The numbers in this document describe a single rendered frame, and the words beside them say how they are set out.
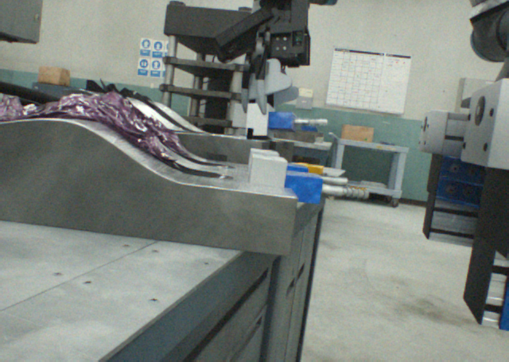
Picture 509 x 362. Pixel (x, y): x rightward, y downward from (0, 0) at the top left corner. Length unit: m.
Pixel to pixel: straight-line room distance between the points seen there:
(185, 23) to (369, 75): 3.32
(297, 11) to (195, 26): 4.08
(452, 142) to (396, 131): 6.22
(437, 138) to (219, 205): 0.67
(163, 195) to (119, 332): 0.18
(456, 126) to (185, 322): 0.78
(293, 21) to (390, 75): 6.48
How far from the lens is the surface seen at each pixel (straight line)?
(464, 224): 1.03
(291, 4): 0.81
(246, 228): 0.41
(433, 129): 1.00
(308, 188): 0.47
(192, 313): 0.34
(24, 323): 0.27
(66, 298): 0.30
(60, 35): 8.73
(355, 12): 7.41
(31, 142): 0.45
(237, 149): 0.72
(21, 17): 1.53
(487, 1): 1.21
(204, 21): 4.85
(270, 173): 0.47
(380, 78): 7.24
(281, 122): 0.75
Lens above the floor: 0.92
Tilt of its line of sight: 6 degrees down
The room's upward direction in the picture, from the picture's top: 8 degrees clockwise
